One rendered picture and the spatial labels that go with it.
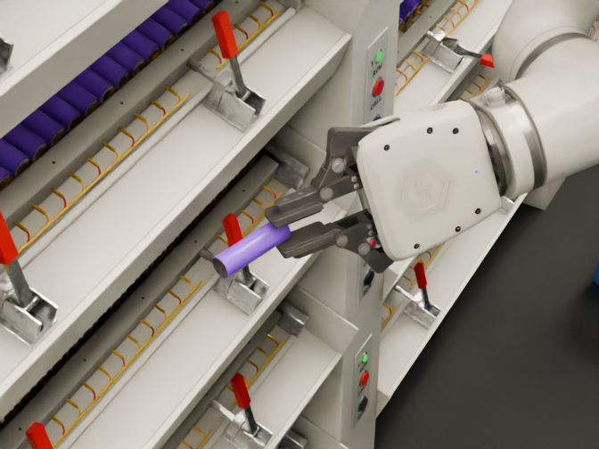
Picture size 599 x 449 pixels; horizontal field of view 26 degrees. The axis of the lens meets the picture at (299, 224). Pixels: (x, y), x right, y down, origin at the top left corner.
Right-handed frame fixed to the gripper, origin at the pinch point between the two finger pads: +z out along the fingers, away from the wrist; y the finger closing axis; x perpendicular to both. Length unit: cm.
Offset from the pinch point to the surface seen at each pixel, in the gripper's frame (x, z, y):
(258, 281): 15.0, 2.9, 9.7
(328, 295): 31.1, -4.9, 21.2
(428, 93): 39.8, -23.5, 7.5
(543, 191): 89, -51, 46
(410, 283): 63, -21, 40
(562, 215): 89, -53, 51
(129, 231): -2.2, 12.0, -5.2
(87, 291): -6.8, 16.1, -3.9
